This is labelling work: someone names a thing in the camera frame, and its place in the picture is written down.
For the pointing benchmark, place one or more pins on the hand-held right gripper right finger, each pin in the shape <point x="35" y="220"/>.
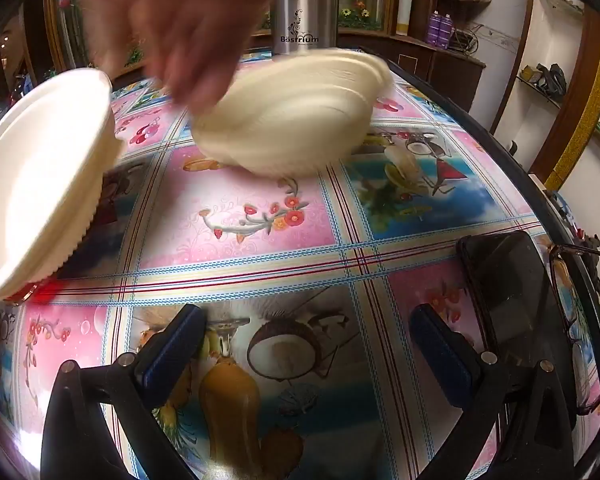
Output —
<point x="442" y="355"/>

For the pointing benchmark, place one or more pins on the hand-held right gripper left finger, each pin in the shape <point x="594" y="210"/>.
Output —
<point x="176" y="345"/>

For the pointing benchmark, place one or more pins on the white foam plate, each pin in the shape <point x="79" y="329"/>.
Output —
<point x="35" y="180"/>

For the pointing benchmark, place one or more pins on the cream plastic bowl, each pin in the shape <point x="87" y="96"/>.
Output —
<point x="290" y="120"/>

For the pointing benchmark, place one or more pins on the person's left hand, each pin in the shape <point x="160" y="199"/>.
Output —
<point x="180" y="20"/>

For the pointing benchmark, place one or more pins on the black smartphone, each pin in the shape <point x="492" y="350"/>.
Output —
<point x="520" y="310"/>

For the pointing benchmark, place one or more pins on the printed floral tablecloth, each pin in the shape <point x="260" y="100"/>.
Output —
<point x="260" y="270"/>

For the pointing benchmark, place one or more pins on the black-framed eyeglasses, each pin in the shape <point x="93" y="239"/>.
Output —
<point x="595" y="252"/>

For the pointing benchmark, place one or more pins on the gold glitter trim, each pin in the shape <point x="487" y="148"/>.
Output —
<point x="587" y="110"/>

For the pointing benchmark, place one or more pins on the dark tool pile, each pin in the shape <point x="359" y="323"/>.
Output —
<point x="547" y="80"/>

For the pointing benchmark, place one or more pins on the stainless steel thermos flask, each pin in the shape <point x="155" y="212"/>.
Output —
<point x="305" y="10"/>

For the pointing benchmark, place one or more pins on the wooden wall cabinet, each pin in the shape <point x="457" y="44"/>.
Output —
<point x="430" y="67"/>

